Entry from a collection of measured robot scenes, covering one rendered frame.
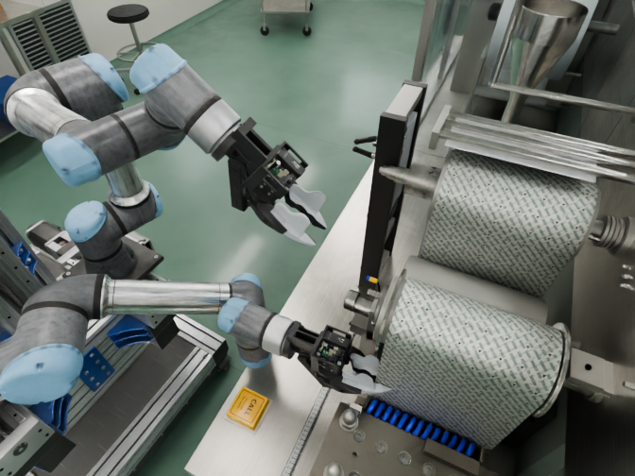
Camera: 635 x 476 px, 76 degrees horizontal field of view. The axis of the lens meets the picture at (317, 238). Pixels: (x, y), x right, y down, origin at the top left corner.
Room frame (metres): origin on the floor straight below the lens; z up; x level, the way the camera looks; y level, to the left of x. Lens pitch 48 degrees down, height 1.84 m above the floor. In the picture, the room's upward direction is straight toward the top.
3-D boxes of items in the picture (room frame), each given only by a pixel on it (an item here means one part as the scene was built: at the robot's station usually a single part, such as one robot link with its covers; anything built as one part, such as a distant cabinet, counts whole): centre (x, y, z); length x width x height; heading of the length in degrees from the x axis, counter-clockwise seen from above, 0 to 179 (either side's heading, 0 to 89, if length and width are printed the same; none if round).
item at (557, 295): (1.20, -0.89, 1.02); 2.24 x 0.04 x 0.24; 155
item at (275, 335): (0.40, 0.07, 1.11); 0.08 x 0.05 x 0.08; 155
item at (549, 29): (0.98, -0.52, 1.50); 0.14 x 0.14 x 0.06
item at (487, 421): (0.27, -0.22, 1.12); 0.23 x 0.01 x 0.18; 65
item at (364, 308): (0.43, -0.10, 1.05); 0.06 x 0.05 x 0.31; 65
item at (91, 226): (0.82, 0.66, 0.98); 0.13 x 0.12 x 0.14; 135
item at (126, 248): (0.82, 0.66, 0.87); 0.15 x 0.15 x 0.10
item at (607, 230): (0.48, -0.49, 1.33); 0.07 x 0.07 x 0.07; 65
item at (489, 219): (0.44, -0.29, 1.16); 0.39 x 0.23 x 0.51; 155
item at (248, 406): (0.33, 0.16, 0.91); 0.07 x 0.07 x 0.02; 65
